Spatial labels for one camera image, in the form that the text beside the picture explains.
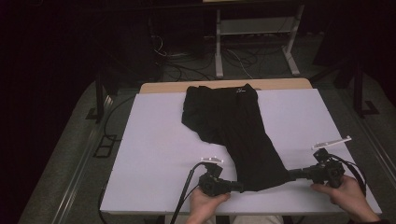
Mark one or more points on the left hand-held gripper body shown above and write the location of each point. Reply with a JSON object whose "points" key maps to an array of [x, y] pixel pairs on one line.
{"points": [[211, 185]]}

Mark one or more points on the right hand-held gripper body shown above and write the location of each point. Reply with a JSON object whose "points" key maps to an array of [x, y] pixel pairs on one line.
{"points": [[327, 172]]}

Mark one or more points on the black shorts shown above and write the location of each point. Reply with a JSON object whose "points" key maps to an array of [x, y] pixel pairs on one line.
{"points": [[236, 133]]}

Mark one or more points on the person's left hand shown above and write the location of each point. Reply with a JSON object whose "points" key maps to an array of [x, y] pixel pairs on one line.
{"points": [[204, 205]]}

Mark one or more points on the person's right hand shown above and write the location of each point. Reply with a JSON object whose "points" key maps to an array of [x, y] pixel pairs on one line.
{"points": [[348, 196]]}

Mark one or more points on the black metal stand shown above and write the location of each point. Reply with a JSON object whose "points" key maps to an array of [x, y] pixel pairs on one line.
{"points": [[100, 93], [358, 90]]}

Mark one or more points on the wooden table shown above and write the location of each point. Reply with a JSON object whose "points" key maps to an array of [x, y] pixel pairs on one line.
{"points": [[162, 87]]}

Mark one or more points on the white metal stand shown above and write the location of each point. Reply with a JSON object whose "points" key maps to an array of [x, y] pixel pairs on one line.
{"points": [[255, 26]]}

